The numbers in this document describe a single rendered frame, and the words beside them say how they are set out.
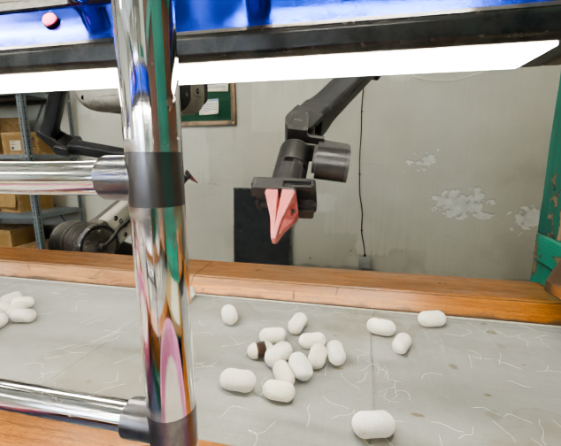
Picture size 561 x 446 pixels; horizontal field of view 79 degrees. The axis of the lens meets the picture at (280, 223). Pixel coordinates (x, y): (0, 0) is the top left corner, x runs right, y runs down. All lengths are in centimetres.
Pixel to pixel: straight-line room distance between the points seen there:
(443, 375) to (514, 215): 220
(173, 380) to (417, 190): 231
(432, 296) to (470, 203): 195
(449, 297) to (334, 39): 43
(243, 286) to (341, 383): 26
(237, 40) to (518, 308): 51
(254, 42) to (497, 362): 42
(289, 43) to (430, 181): 220
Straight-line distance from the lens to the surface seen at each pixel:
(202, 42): 29
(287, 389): 35
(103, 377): 44
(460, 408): 39
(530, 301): 62
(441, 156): 243
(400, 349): 44
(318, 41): 26
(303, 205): 55
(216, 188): 262
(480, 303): 59
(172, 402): 18
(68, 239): 104
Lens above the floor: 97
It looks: 11 degrees down
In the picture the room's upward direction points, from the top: straight up
